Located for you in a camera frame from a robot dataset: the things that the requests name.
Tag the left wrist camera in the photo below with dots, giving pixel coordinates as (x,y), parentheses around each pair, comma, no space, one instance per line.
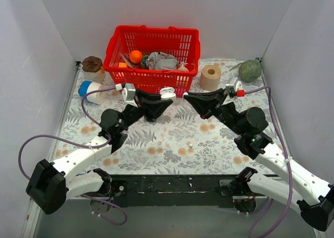
(128,91)

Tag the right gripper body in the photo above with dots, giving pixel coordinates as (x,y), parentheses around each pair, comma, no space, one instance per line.
(221,102)

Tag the brown paper roll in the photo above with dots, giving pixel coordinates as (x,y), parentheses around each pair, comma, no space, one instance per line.
(210,77)

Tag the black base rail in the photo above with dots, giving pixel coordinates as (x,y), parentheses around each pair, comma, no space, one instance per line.
(177,190)

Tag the floral table mat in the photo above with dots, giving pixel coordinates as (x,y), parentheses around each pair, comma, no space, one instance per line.
(160,147)

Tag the red plastic shopping basket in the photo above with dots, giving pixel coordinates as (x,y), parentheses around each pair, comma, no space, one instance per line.
(182,43)

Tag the orange fruit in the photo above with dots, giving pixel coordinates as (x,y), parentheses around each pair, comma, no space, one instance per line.
(136,56)

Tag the beige toy in basket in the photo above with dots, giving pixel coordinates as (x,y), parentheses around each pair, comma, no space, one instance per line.
(183,68)

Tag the white earbud charging case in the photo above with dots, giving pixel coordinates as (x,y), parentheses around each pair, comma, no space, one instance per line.
(168,93)

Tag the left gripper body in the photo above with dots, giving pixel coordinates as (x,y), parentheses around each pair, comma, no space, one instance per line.
(139,104)

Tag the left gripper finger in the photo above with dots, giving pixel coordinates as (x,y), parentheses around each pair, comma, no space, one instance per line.
(142,97)
(154,109)

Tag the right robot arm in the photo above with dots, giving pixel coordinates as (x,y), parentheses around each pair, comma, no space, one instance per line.
(306,193)

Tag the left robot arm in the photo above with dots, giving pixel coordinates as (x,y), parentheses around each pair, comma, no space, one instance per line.
(52,183)

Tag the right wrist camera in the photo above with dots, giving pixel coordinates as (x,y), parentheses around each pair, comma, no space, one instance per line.
(234,88)

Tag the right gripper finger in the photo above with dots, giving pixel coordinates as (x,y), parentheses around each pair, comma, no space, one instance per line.
(212,111)
(205,100)

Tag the crumpled grey foil bag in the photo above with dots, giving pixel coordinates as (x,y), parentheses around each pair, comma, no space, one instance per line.
(161,61)

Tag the green melon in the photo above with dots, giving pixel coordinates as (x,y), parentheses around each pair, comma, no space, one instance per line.
(249,70)

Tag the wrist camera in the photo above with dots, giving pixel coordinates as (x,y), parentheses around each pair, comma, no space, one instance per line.
(234,88)
(128,91)

